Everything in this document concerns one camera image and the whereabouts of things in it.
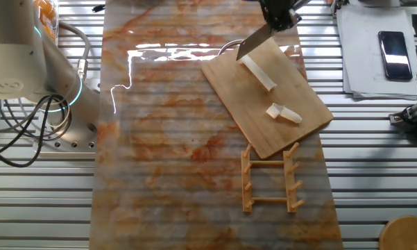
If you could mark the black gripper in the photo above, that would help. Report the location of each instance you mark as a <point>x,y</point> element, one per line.
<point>277,8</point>

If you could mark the steel kitchen knife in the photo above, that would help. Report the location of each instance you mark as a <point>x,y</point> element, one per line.
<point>253,43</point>

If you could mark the white scallion stalk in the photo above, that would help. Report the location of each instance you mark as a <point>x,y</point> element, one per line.
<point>260,73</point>

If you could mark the short white scallion piece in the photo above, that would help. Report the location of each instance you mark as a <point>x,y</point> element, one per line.
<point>273,110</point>
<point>293,115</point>

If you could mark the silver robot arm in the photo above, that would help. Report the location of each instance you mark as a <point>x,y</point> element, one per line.
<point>17,52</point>

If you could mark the wooden cutting board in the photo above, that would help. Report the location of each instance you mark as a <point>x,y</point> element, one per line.
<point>249,114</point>

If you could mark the black smartphone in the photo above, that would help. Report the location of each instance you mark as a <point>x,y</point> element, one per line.
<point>395,55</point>

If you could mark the orange marble pattern mat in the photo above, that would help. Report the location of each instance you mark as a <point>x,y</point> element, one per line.
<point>166,139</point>

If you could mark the wooden peg rack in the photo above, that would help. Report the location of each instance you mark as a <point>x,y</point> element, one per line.
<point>290,187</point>

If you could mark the clear plastic fruit carton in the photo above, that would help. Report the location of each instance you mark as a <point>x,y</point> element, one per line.
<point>53,21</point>

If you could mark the orange fruit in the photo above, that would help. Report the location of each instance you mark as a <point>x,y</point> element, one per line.
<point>45,8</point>
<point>50,32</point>

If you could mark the round wooden disc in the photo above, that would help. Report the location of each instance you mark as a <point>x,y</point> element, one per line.
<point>402,234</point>

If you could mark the silver depth camera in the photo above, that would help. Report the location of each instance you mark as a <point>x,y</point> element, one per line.
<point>411,112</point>

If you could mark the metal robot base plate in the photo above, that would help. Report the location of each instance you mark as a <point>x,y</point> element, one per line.
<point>69,146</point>

